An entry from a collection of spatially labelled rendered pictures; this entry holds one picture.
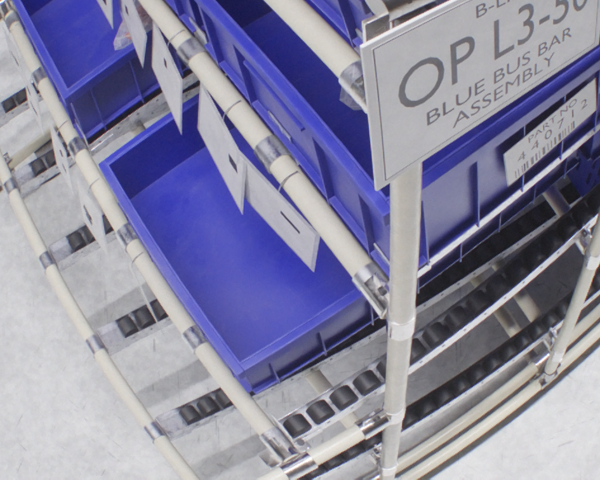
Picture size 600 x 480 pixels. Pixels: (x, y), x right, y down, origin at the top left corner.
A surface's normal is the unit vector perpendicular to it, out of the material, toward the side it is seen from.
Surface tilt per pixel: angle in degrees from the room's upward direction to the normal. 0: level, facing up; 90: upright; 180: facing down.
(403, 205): 90
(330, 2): 98
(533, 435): 0
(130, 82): 90
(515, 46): 90
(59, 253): 11
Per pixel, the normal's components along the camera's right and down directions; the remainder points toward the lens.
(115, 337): 0.10, -0.54
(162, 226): -0.10, -0.43
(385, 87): 0.56, 0.72
